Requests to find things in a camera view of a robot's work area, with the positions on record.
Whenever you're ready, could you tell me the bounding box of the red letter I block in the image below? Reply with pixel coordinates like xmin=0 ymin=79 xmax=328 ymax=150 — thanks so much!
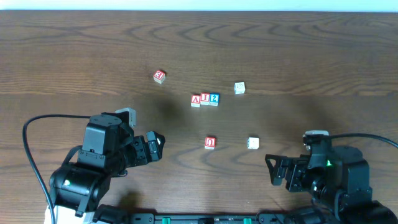
xmin=200 ymin=93 xmax=210 ymax=105

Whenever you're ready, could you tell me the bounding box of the white block with round drawing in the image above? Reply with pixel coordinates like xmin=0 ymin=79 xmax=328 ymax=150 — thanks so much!
xmin=234 ymin=82 xmax=246 ymax=95

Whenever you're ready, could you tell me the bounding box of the red number 3 block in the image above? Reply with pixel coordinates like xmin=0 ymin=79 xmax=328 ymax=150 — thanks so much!
xmin=153 ymin=70 xmax=166 ymax=84

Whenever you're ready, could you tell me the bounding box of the red letter U block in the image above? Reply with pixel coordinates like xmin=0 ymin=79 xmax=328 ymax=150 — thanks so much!
xmin=205 ymin=137 xmax=216 ymax=150

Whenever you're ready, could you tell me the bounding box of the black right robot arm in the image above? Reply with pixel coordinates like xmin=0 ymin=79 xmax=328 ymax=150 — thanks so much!
xmin=265 ymin=143 xmax=397 ymax=223

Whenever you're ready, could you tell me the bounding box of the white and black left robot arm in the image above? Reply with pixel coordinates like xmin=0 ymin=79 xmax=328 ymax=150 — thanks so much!
xmin=45 ymin=131 xmax=165 ymax=223

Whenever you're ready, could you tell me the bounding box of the black mounting rail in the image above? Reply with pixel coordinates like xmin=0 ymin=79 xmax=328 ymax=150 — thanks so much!
xmin=93 ymin=205 xmax=312 ymax=224

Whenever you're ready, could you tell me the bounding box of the red letter A block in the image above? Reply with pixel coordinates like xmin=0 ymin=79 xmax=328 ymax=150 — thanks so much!
xmin=190 ymin=95 xmax=201 ymax=108

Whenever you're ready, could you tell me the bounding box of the white block with red side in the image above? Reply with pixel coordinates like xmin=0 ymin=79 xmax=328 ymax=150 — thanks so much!
xmin=247 ymin=137 xmax=259 ymax=149

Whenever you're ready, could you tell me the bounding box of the blue number 2 block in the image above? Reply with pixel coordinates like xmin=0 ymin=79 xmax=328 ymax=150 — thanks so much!
xmin=209 ymin=93 xmax=220 ymax=106

